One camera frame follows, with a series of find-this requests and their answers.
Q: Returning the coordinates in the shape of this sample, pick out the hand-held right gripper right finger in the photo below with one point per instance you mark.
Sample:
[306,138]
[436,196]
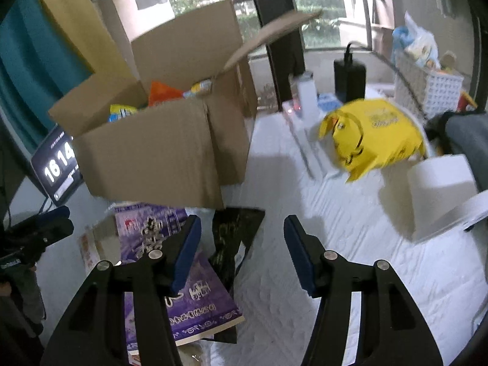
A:
[299,251]

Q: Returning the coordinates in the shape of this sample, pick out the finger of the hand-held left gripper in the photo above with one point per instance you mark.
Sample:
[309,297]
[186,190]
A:
[45,228]

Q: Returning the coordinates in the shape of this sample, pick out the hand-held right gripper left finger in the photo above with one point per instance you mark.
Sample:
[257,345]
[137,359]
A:
[186,251]

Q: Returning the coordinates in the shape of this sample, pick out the black snack packet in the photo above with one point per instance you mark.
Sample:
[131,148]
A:
[228,247]

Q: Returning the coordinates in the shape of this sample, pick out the purple printed snack packet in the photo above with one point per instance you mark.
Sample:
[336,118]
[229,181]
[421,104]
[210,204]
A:
[206,297]

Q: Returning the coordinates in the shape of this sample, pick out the cardboard box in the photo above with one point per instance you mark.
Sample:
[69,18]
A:
[164,148]

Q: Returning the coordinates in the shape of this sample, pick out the person's left forearm grey sleeve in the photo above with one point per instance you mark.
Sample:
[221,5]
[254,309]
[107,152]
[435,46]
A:
[26,301]

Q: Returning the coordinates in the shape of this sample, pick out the black tablet showing clock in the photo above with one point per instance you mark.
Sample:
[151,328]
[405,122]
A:
[57,167]

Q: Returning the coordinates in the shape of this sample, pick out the white tray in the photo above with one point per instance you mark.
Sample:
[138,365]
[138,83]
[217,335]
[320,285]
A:
[305,145]

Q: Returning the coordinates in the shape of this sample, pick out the yellow plastic bag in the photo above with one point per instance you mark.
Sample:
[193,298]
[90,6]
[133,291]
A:
[377,137]

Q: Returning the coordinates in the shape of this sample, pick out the yellow blue snack packet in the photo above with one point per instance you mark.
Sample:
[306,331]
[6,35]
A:
[122,112]
[198,88]

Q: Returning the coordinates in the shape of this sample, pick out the blue ice tray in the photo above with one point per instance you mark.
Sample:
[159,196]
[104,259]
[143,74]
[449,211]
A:
[328,102]

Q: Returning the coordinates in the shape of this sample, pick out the white bottle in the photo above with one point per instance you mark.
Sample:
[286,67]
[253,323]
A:
[308,99]

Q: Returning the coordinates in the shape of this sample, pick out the white tissue roll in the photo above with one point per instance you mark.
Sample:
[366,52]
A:
[442,194]

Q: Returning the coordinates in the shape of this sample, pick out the orange snack packet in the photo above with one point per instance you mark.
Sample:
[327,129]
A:
[164,93]

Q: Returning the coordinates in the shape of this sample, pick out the teal curtain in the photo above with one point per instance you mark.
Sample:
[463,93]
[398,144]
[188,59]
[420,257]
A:
[34,68]

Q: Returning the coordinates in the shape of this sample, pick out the black power adapter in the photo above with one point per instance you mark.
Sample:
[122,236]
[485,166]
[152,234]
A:
[350,80]

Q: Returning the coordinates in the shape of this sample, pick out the grey folded cloth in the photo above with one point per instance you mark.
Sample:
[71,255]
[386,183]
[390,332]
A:
[467,141]

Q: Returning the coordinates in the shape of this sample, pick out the white lattice basket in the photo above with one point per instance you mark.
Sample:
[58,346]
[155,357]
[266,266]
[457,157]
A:
[427,87]

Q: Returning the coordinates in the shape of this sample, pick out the yellow curtain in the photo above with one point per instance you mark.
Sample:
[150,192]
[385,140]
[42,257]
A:
[80,19]

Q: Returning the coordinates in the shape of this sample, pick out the white plastic bag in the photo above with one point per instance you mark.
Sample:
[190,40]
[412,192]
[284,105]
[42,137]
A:
[417,42]

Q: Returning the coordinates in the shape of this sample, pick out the balcony railing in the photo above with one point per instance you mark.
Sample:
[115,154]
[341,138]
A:
[358,3]

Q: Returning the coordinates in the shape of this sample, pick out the black window frame post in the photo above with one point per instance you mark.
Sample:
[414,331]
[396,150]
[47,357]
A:
[278,45]

